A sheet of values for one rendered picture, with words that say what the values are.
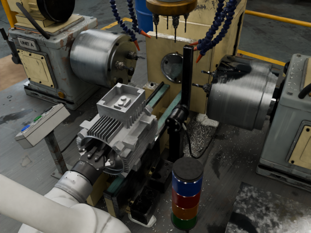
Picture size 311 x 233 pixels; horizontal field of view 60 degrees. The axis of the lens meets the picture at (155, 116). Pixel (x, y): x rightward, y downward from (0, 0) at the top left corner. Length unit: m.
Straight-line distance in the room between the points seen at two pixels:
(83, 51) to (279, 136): 0.81
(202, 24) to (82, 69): 0.54
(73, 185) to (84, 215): 0.16
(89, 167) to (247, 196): 0.47
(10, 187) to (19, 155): 0.72
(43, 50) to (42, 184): 0.57
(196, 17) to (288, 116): 0.57
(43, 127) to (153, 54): 0.58
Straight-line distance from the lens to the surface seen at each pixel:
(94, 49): 1.14
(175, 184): 0.54
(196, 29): 1.23
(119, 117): 0.79
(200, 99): 1.24
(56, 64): 1.27
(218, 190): 1.02
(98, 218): 0.59
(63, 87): 1.33
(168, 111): 1.11
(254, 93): 0.91
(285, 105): 0.87
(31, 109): 1.47
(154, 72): 1.27
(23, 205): 0.53
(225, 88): 0.92
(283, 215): 0.88
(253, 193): 0.89
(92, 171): 0.76
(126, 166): 0.80
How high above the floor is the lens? 1.63
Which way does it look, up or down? 41 degrees down
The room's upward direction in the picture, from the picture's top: 2 degrees counter-clockwise
